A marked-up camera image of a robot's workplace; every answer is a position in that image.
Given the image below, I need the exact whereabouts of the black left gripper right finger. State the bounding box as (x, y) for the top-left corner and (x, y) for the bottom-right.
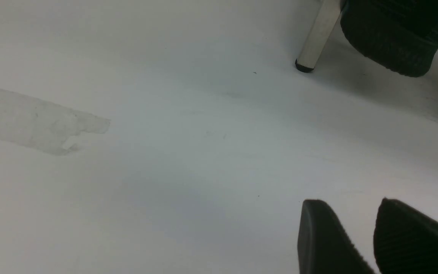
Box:
(373, 198), (438, 274)

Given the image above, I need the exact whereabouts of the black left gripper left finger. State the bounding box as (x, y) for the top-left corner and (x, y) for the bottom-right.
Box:
(297, 199), (375, 274)

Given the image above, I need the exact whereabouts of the stainless steel shoe rack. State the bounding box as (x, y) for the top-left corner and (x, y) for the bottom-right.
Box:
(295, 0), (347, 73)

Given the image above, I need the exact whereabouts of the black knit sneaker left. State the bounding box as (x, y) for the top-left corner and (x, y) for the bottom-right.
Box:
(340, 0), (438, 78)

